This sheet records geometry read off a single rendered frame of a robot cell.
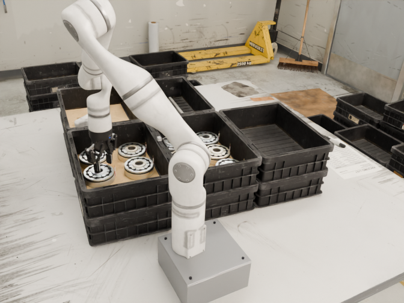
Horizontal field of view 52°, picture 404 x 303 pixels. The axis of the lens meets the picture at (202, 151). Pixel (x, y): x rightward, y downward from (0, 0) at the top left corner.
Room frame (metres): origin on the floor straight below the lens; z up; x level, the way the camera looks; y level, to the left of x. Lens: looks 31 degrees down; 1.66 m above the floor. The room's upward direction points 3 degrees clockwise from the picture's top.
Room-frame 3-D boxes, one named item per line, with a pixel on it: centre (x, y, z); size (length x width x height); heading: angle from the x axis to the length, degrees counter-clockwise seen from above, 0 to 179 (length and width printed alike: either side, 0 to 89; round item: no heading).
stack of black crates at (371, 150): (2.17, -1.03, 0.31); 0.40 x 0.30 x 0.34; 29
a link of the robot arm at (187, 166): (0.89, 0.03, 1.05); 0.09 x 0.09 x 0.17; 74
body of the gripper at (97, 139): (1.19, 0.34, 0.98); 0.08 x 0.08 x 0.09
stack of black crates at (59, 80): (2.77, 1.08, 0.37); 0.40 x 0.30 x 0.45; 119
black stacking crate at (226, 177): (1.31, 0.01, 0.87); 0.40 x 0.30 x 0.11; 23
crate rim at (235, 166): (1.31, 0.01, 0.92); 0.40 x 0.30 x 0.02; 23
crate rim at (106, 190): (1.19, 0.28, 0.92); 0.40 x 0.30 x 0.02; 23
